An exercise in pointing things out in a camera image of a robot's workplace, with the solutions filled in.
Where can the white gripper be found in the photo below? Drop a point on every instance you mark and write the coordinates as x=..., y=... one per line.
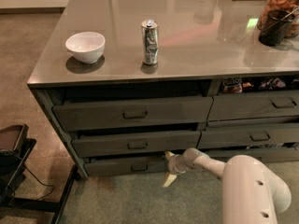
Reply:
x=178, y=166

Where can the grey drawer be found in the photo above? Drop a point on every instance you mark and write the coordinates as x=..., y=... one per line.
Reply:
x=249, y=136
x=254, y=105
x=131, y=143
x=126, y=165
x=132, y=113
x=266, y=155

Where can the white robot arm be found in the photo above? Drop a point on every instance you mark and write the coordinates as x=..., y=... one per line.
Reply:
x=251, y=192

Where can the grey drawer cabinet island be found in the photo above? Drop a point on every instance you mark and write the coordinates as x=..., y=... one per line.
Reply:
x=201, y=43

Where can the colourful snack bag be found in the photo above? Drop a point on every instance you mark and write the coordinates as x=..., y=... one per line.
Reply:
x=232, y=85

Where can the dark snack bags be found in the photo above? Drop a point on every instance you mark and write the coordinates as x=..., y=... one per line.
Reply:
x=270, y=83

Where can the silver drink can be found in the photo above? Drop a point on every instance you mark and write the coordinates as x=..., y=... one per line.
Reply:
x=150, y=41

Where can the white ceramic bowl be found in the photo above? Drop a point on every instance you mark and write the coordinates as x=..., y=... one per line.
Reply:
x=86, y=47

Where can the black mesh cup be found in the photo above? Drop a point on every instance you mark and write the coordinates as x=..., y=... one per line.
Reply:
x=276, y=27

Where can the glass snack jar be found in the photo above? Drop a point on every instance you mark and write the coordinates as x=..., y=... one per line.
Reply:
x=287, y=5

